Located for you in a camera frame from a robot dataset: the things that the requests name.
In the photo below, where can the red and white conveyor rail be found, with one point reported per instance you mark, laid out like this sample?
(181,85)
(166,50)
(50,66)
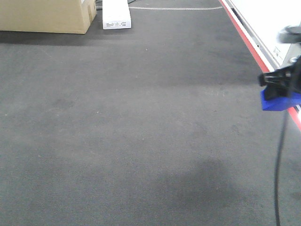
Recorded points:
(258,23)

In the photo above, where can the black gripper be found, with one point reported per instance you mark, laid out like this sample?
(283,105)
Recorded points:
(281,82)

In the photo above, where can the small blue box part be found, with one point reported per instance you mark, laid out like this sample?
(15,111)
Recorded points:
(280,103)

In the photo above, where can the white metal post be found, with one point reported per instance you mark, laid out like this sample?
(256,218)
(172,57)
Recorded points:
(293,53)

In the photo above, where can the long white carton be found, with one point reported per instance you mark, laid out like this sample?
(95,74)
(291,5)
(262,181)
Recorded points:
(116,15)

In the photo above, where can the brown cardboard box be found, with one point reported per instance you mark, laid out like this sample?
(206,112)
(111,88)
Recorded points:
(52,16)

